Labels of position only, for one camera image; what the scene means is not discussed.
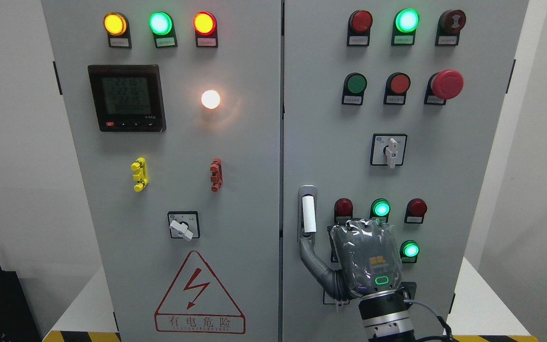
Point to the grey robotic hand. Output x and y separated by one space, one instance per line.
369 260

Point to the silver door handle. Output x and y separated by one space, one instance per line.
307 199

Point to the right grey cabinet door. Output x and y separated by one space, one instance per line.
328 144

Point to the grey cabinet door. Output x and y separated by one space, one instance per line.
239 224
328 144

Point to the left grey cabinet door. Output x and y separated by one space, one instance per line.
239 224

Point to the green lit button lower right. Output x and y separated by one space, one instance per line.
409 251

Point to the green lit indicator middle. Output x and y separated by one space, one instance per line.
380 209

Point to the dark red indicator middle left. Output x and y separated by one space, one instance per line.
342 210

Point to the dark red indicator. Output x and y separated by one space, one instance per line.
342 210
359 25
415 211

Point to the dark red indicator middle right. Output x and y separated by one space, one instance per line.
415 211

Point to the red push button upper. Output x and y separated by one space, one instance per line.
397 85

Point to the red terminal clip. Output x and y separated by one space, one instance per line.
216 174

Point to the red electric hazard warning sign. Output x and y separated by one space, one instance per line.
197 302

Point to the red emergency stop mushroom button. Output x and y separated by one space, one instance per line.
443 86

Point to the white glowing indicator light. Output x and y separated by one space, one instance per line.
210 99

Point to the bright green indicator top right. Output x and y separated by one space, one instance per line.
404 28

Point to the dark red indicator top right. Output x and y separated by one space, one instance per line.
359 25

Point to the yellow terminal clip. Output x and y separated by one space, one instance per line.
140 175

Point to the dark buzzer unit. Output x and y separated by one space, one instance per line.
450 24

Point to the red-orange indicator light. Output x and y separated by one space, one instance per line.
206 35

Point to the black digital power meter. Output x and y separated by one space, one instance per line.
128 98

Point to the green indicator light top left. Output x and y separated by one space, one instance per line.
163 30

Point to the yellow indicator light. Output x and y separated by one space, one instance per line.
118 30

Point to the black box with antenna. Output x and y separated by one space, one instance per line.
16 321

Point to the black rotary knob switch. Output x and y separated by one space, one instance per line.
408 290

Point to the white lever selector switch upper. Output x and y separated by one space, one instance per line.
388 149

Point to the white lever selector switch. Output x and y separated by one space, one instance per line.
184 225
388 149

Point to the white lever selector switch left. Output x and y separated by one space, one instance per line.
184 225

